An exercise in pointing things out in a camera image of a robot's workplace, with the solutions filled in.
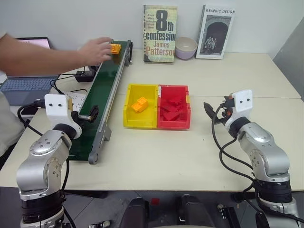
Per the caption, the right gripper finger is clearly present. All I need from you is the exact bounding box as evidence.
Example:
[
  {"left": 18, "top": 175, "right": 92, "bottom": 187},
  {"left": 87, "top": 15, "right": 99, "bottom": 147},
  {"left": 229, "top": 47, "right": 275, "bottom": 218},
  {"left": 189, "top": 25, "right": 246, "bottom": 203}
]
[
  {"left": 212, "top": 105, "right": 227, "bottom": 125},
  {"left": 203, "top": 101, "right": 216, "bottom": 120}
]

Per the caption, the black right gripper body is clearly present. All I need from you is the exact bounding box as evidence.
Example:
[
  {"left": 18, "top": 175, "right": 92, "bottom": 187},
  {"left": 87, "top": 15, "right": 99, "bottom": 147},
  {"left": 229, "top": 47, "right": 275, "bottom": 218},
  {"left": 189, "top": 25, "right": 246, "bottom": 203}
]
[{"left": 220, "top": 94, "right": 236, "bottom": 119}]

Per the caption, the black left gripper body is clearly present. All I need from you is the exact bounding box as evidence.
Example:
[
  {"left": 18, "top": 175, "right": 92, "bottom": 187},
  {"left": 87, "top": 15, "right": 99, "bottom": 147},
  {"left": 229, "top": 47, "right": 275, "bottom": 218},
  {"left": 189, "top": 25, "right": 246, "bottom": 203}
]
[{"left": 68, "top": 97, "right": 93, "bottom": 122}]

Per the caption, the orange toy brick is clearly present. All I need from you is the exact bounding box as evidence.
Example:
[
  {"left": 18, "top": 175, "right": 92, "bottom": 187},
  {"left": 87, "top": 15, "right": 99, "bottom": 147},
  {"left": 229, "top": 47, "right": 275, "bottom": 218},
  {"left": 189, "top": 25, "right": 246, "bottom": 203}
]
[
  {"left": 108, "top": 42, "right": 122, "bottom": 56},
  {"left": 131, "top": 96, "right": 150, "bottom": 113}
]

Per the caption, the green conveyor belt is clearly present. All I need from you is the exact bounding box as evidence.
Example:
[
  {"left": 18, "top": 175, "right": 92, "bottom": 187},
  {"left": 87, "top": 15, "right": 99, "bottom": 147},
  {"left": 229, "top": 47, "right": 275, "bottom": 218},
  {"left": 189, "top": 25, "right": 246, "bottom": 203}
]
[{"left": 68, "top": 39, "right": 133, "bottom": 166}]

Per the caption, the person's bare hand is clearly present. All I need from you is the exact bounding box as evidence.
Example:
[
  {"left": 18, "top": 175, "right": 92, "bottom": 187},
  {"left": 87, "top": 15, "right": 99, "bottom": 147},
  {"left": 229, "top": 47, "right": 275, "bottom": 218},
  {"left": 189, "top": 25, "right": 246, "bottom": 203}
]
[{"left": 77, "top": 37, "right": 113, "bottom": 68}]

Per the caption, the red toy brick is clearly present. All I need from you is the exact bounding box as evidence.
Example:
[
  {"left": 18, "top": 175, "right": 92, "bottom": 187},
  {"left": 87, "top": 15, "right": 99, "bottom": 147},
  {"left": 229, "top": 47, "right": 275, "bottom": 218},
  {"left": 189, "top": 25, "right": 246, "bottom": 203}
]
[
  {"left": 166, "top": 97, "right": 184, "bottom": 108},
  {"left": 177, "top": 104, "right": 189, "bottom": 120},
  {"left": 163, "top": 111, "right": 184, "bottom": 122}
]

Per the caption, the black power adapter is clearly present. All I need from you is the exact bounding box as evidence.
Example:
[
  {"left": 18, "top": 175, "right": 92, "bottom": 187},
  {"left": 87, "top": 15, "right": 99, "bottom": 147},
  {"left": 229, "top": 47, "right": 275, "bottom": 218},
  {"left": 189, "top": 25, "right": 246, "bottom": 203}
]
[{"left": 75, "top": 69, "right": 96, "bottom": 83}]

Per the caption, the red plastic bin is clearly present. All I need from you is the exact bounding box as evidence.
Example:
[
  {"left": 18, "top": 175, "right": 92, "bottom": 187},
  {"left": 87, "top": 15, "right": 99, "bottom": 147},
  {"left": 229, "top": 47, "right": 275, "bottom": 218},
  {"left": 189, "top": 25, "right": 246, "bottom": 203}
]
[{"left": 156, "top": 84, "right": 192, "bottom": 131}]

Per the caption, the yellow plastic bin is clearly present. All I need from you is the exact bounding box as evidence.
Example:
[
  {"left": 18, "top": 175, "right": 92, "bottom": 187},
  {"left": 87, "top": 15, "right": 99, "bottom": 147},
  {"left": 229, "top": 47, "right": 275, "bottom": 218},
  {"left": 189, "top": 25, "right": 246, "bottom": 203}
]
[{"left": 123, "top": 83, "right": 160, "bottom": 129}]

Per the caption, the blue-grey laptop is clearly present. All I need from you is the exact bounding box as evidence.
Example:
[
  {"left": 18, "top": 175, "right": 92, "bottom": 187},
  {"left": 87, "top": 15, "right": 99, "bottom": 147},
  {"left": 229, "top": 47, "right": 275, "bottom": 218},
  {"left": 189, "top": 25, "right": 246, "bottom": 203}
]
[{"left": 0, "top": 75, "right": 59, "bottom": 106}]

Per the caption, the lavender ceramic bowl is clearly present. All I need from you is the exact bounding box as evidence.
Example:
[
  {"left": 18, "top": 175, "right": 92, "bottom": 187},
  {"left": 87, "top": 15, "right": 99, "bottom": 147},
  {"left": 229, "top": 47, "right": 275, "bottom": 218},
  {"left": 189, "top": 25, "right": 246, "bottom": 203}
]
[{"left": 175, "top": 37, "right": 198, "bottom": 60}]

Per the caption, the person's white shirt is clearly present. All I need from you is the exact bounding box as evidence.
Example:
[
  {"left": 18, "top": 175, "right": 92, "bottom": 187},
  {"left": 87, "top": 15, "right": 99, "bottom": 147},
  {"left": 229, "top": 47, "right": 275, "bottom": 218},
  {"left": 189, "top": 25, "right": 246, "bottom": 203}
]
[{"left": 0, "top": 91, "right": 26, "bottom": 158}]

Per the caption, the Graphic Design book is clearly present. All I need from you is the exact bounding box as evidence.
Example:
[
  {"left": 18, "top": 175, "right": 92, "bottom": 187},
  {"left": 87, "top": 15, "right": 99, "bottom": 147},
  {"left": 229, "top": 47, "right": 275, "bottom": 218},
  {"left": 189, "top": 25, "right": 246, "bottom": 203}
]
[{"left": 195, "top": 4, "right": 236, "bottom": 60}]

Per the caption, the dark tablet with pink screen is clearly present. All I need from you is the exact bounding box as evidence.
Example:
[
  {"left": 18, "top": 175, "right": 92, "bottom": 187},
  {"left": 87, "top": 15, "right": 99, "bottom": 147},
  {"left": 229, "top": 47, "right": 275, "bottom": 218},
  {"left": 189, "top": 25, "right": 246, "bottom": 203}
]
[{"left": 14, "top": 37, "right": 52, "bottom": 50}]

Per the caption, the dark rounded shape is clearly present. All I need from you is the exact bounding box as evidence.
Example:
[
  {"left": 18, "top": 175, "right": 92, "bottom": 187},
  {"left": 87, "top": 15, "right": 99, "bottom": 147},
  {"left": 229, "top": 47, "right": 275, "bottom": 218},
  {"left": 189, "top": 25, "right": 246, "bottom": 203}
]
[
  {"left": 177, "top": 194, "right": 216, "bottom": 228},
  {"left": 120, "top": 197, "right": 149, "bottom": 228}
]

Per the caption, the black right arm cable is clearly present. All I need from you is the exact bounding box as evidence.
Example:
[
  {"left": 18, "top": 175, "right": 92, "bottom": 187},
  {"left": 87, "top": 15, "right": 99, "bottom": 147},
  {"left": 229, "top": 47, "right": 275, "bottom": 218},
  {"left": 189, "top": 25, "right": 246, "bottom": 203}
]
[{"left": 210, "top": 104, "right": 259, "bottom": 193}]

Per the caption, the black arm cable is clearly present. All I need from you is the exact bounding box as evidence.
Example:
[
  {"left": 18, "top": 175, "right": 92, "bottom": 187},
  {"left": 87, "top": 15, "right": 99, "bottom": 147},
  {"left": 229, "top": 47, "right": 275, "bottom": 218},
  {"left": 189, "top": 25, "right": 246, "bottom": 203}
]
[
  {"left": 210, "top": 104, "right": 259, "bottom": 193},
  {"left": 18, "top": 100, "right": 46, "bottom": 137}
]

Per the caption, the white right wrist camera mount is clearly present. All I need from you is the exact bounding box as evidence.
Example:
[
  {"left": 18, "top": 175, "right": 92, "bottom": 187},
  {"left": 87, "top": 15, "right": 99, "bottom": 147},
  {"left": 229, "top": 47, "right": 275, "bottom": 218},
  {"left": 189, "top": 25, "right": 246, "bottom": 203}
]
[{"left": 225, "top": 89, "right": 253, "bottom": 130}]

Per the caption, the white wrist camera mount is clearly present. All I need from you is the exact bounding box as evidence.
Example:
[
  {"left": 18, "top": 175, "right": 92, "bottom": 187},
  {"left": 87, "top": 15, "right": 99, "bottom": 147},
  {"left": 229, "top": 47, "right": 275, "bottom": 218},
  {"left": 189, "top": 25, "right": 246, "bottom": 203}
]
[
  {"left": 225, "top": 89, "right": 253, "bottom": 130},
  {"left": 44, "top": 94, "right": 83, "bottom": 140}
]

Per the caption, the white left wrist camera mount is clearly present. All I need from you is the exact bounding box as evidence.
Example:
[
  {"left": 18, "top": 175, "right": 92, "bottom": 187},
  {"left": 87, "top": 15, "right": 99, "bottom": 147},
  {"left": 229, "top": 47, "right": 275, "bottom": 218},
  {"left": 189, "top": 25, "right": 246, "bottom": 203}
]
[{"left": 44, "top": 94, "right": 83, "bottom": 140}]

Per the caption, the black power cord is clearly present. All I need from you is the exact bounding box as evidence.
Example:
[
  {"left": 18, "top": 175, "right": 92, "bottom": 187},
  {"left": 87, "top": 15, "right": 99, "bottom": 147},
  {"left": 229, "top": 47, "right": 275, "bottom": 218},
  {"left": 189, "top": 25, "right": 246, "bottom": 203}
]
[{"left": 50, "top": 72, "right": 89, "bottom": 95}]

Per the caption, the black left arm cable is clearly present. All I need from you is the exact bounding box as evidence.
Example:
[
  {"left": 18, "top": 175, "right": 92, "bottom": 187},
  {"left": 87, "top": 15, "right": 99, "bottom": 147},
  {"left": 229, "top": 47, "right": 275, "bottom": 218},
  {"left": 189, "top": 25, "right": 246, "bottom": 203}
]
[{"left": 18, "top": 100, "right": 46, "bottom": 137}]

